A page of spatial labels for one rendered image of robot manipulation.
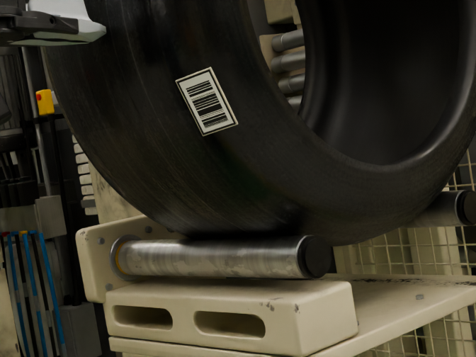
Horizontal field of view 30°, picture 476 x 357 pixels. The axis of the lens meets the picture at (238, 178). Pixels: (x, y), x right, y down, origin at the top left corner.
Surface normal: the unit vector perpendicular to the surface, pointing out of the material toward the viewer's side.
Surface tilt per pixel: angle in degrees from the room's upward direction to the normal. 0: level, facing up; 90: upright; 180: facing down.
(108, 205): 90
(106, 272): 90
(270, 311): 90
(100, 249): 90
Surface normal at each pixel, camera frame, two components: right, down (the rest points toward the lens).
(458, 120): 0.75, 0.06
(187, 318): -0.74, 0.16
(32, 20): 0.47, -0.06
